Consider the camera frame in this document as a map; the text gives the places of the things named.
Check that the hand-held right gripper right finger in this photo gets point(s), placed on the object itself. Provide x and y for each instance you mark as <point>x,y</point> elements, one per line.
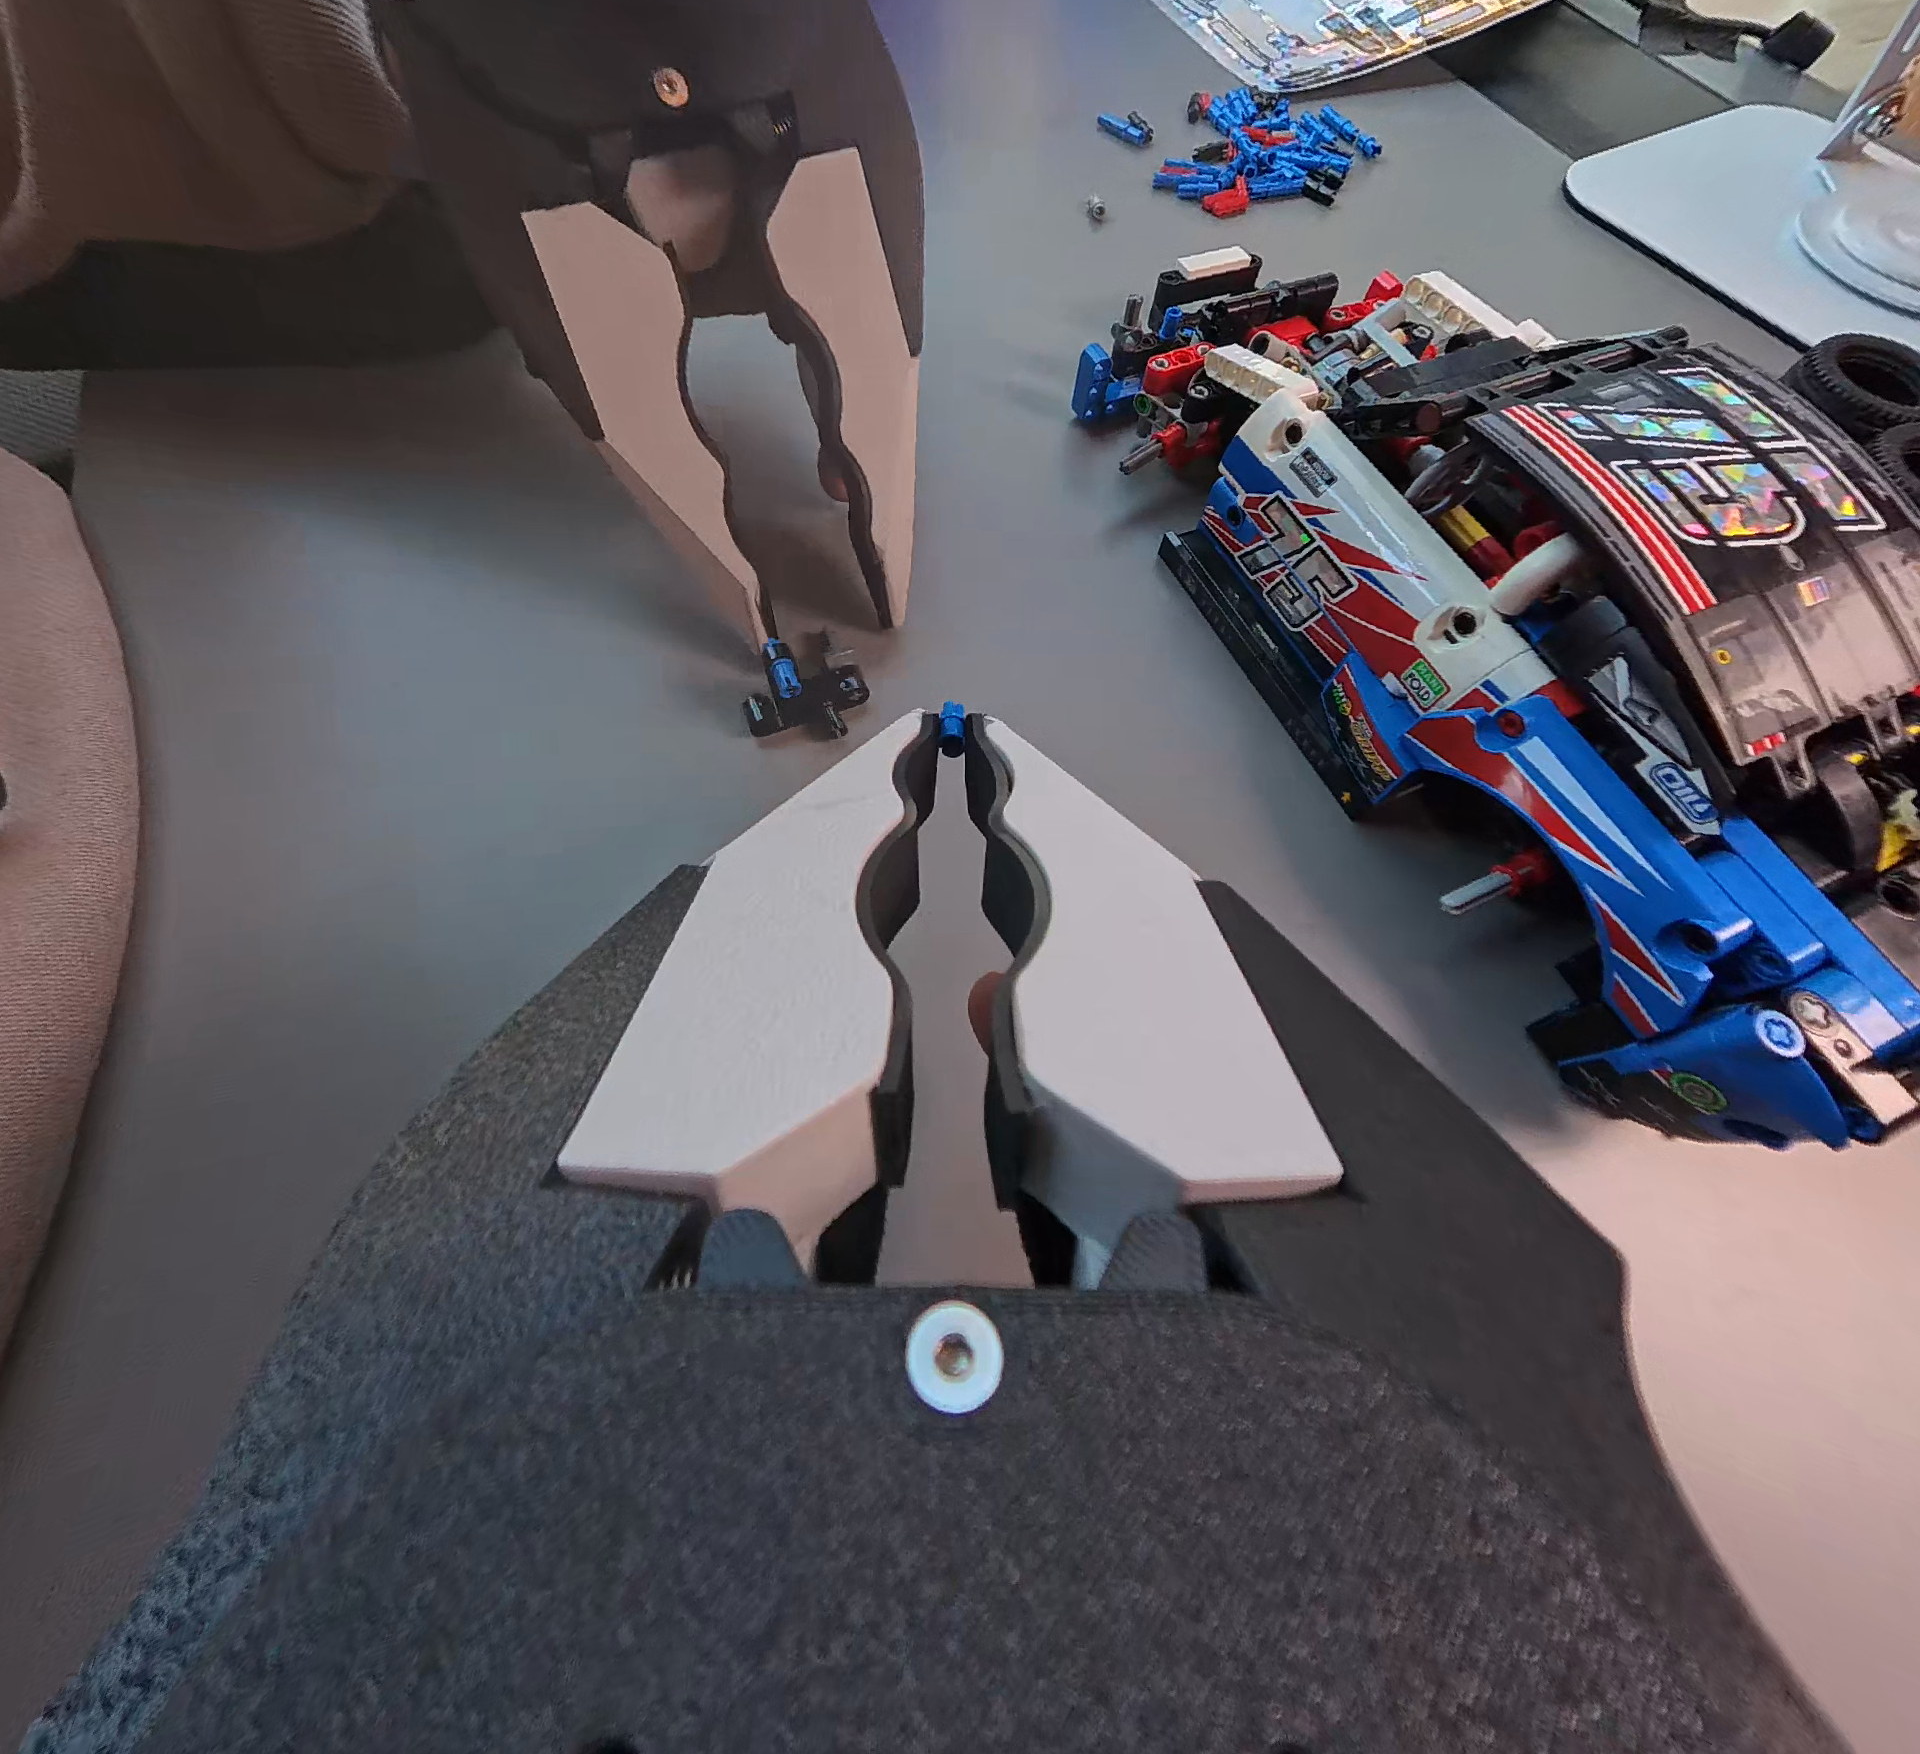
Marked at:
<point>1171,1033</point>

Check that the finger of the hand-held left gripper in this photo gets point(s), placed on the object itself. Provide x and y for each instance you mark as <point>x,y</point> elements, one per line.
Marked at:
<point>870,359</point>
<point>631,359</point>

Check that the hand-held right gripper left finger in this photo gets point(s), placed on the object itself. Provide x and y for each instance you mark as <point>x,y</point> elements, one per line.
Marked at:
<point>750,1033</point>

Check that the small black brick beam assembly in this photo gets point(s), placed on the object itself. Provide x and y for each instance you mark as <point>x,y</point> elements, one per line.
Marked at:
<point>779,706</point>

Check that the toy brick race car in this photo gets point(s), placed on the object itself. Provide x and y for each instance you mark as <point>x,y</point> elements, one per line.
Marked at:
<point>1500,675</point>

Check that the grey desk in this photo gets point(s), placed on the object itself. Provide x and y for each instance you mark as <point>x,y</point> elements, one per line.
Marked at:
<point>451,555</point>

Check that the pile of blue red pins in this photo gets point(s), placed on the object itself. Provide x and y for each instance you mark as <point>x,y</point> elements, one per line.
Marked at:
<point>1260,150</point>

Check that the person's beige sweatshirt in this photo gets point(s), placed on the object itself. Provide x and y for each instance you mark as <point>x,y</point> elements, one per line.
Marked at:
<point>60,809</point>

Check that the white book stand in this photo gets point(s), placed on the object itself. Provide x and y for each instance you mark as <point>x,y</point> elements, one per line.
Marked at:
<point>1680,193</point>

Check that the black rubber toy tyre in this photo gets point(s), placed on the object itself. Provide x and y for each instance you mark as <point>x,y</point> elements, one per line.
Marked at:
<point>1902,473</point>
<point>1824,393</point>

